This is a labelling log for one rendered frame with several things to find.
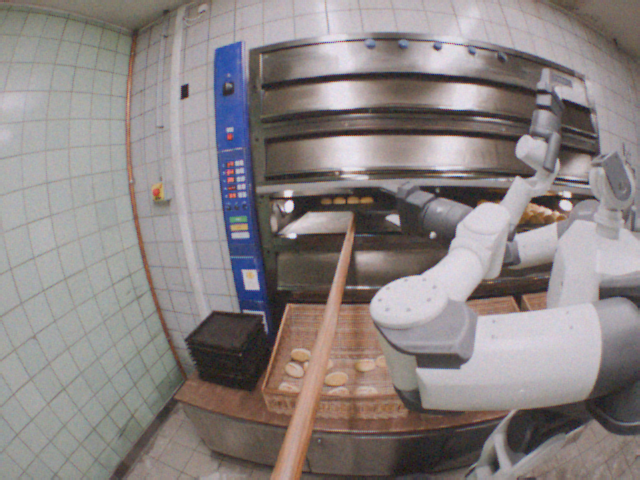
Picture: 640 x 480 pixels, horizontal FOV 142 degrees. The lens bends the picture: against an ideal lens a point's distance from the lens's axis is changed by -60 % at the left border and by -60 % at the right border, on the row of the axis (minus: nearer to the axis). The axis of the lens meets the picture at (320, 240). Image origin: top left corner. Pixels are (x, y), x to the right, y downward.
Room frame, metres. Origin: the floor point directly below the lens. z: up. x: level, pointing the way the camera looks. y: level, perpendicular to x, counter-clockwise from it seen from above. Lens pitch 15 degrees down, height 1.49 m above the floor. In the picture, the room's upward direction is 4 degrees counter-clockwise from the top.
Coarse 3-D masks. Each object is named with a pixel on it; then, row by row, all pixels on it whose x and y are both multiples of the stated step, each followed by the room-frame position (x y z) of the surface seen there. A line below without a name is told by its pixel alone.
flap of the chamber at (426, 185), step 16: (256, 192) 1.06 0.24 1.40; (272, 192) 1.07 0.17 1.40; (288, 192) 1.09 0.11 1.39; (304, 192) 1.12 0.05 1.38; (320, 192) 1.14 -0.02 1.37; (336, 192) 1.15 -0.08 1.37; (368, 192) 1.17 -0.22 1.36; (496, 192) 1.05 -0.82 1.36; (560, 192) 0.85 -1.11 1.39; (576, 192) 0.80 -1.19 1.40
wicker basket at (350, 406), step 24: (288, 312) 1.16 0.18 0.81; (312, 312) 1.14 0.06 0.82; (360, 312) 1.10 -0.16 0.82; (288, 336) 1.10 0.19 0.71; (312, 336) 1.11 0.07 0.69; (336, 336) 1.09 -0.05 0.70; (360, 336) 1.07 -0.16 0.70; (288, 360) 1.04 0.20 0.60; (336, 360) 1.03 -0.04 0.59; (264, 384) 0.73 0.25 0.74; (360, 384) 0.85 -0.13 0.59; (384, 384) 0.83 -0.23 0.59; (288, 408) 0.70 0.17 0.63; (336, 408) 0.67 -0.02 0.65; (360, 408) 0.66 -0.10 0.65; (384, 408) 0.64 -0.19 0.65
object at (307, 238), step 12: (276, 240) 1.21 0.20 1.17; (288, 240) 1.20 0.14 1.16; (300, 240) 1.19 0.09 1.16; (312, 240) 1.18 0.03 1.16; (324, 240) 1.17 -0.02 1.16; (336, 240) 1.16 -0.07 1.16; (360, 240) 1.14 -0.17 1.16; (372, 240) 1.13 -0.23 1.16; (384, 240) 1.12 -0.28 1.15; (396, 240) 1.11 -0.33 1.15; (408, 240) 1.10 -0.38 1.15; (420, 240) 1.09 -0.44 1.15
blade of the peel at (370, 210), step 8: (320, 208) 1.91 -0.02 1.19; (328, 208) 1.89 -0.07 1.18; (336, 208) 1.87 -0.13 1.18; (344, 208) 1.85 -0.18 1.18; (352, 208) 1.82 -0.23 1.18; (360, 208) 1.81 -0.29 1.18; (368, 208) 1.79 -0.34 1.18; (376, 208) 1.77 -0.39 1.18; (384, 208) 1.75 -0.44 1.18; (392, 208) 1.74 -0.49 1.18; (312, 216) 1.62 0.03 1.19; (320, 216) 1.61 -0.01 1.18; (328, 216) 1.60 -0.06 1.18; (336, 216) 1.59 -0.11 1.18
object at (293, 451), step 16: (352, 224) 1.22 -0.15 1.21; (352, 240) 1.01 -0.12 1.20; (336, 272) 0.69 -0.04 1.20; (336, 288) 0.58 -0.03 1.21; (336, 304) 0.51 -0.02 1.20; (336, 320) 0.46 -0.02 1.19; (320, 336) 0.40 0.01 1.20; (320, 352) 0.35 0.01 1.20; (320, 368) 0.31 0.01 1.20; (304, 384) 0.28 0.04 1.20; (320, 384) 0.28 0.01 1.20; (304, 400) 0.24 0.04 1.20; (304, 416) 0.22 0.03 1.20; (288, 432) 0.19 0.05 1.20; (304, 432) 0.19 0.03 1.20; (288, 448) 0.17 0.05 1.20; (304, 448) 0.17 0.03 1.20; (288, 464) 0.14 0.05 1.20
